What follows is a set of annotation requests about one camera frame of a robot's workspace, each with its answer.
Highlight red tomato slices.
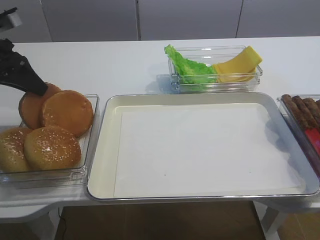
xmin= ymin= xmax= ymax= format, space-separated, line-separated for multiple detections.
xmin=304 ymin=128 xmax=320 ymax=168

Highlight white parchment paper sheet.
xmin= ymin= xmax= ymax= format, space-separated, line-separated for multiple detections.
xmin=114 ymin=103 xmax=306 ymax=197

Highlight black cable under table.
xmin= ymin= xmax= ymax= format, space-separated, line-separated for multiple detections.
xmin=57 ymin=206 xmax=66 ymax=240

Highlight green lettuce leaf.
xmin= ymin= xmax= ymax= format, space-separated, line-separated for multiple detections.
xmin=164 ymin=44 xmax=217 ymax=85

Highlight clear lettuce cheese container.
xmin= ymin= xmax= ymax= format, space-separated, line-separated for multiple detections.
xmin=164 ymin=44 xmax=263 ymax=94

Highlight sesame bun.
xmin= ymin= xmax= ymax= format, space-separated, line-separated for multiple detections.
xmin=23 ymin=126 xmax=82 ymax=171
xmin=0 ymin=127 xmax=32 ymax=173

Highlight brown meat patties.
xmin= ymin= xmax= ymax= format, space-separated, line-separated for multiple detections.
xmin=281 ymin=94 xmax=320 ymax=131

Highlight clear patty tomato container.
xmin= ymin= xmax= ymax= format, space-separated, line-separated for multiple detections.
xmin=277 ymin=95 xmax=320 ymax=176

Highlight bun half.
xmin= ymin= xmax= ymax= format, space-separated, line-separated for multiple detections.
xmin=40 ymin=90 xmax=94 ymax=137
xmin=18 ymin=83 xmax=61 ymax=130

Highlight right sesame bun top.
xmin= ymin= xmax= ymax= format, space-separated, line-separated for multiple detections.
xmin=23 ymin=126 xmax=82 ymax=171

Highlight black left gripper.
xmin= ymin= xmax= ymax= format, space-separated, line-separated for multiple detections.
xmin=0 ymin=38 xmax=48 ymax=96

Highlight clear plastic bun container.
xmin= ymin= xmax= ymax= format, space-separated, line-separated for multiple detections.
xmin=0 ymin=94 xmax=100 ymax=189

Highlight white metal baking tray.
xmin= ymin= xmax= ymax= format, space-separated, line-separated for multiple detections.
xmin=87 ymin=92 xmax=320 ymax=202

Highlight yellow cheese slices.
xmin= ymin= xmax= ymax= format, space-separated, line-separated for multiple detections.
xmin=212 ymin=46 xmax=263 ymax=83

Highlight left sesame bun top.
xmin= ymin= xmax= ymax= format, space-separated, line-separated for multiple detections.
xmin=0 ymin=127 xmax=32 ymax=173

